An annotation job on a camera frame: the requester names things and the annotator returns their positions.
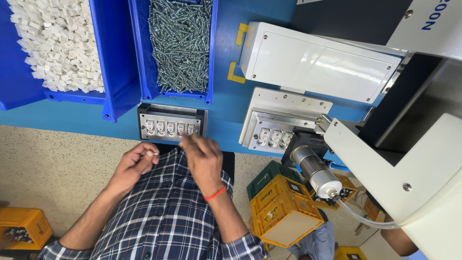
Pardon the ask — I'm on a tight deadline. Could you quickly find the large blue plastic bin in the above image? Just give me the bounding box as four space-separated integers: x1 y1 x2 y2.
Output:
0 0 142 124

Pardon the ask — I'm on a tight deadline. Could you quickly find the green plastic crate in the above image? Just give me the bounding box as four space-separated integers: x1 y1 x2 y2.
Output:
246 160 304 202

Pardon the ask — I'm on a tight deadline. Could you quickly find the grey metal cylinder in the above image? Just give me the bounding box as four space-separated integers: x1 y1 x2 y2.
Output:
290 145 343 199

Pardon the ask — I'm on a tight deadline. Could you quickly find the pile of white plastic pieces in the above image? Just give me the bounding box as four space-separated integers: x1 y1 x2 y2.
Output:
6 0 105 94

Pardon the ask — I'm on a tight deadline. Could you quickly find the orange wristband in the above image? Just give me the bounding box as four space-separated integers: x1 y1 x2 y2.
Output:
203 186 227 202

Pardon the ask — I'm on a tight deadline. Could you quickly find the blue air hose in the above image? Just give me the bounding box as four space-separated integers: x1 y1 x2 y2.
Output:
326 160 351 173

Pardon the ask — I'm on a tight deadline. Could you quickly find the narrow blue plastic bin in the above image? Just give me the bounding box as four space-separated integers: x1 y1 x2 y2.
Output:
128 0 219 105

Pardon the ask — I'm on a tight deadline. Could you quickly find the person's left hand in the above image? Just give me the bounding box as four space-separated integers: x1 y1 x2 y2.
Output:
108 142 160 196

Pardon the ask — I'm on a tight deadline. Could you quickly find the blue plaid shirt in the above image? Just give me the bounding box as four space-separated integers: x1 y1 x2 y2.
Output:
36 147 270 260

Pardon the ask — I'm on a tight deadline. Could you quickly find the clear plastic hose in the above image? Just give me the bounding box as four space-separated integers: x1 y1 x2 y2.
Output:
333 193 410 230

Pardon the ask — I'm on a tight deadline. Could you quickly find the yellow crate with black parts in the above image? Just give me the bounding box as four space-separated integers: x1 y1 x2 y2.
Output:
304 173 359 211
0 207 54 251

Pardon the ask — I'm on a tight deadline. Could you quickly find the person's right hand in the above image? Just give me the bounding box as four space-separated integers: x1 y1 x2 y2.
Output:
179 133 225 198

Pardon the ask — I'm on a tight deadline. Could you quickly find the pile of silver screws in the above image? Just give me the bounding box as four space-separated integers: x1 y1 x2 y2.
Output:
148 0 213 94

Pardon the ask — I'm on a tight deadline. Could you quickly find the white screwdriving machine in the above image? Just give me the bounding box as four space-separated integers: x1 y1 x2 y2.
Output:
282 0 462 260

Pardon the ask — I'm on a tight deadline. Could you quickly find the yellow plastic crate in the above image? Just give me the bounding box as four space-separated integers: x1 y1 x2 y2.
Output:
334 246 367 260
362 197 385 223

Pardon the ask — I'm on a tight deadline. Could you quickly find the yellow crate with cardboard sheet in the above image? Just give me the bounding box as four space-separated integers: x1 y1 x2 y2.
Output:
249 174 325 248

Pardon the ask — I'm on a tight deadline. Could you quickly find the white metal machine cover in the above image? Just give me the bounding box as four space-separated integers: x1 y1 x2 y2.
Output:
238 21 403 105

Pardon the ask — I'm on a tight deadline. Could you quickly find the white machine jig plate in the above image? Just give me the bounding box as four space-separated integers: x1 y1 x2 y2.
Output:
238 86 334 155

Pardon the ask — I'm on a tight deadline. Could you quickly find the metal jig with black frame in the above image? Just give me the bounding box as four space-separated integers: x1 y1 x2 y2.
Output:
137 103 209 142

